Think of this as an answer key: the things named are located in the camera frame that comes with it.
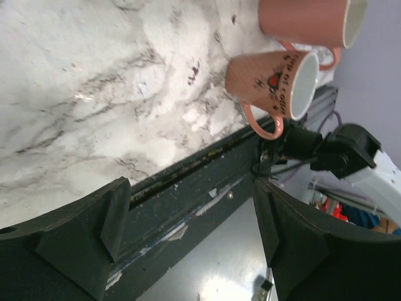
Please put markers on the aluminium frame rail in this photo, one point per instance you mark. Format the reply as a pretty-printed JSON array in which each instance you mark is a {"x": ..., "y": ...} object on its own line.
[{"x": 322, "y": 108}]

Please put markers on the printed salmon coffee mug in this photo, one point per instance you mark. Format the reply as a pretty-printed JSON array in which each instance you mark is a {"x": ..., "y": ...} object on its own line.
[{"x": 281, "y": 83}]

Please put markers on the black mounting rail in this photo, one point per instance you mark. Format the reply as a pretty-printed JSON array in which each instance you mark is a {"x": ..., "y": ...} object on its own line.
[{"x": 169, "y": 221}]

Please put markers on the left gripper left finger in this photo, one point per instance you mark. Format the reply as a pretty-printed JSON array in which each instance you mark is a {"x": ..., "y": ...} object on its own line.
[{"x": 67, "y": 253}]

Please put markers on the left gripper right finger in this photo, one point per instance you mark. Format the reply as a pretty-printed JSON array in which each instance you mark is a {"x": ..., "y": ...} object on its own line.
[{"x": 315, "y": 256}]

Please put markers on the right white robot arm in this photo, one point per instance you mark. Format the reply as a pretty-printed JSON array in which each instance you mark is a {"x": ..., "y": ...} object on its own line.
[{"x": 350, "y": 153}]

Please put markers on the plain pink mug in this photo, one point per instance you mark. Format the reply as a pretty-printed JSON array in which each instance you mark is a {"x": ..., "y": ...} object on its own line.
[{"x": 333, "y": 24}]

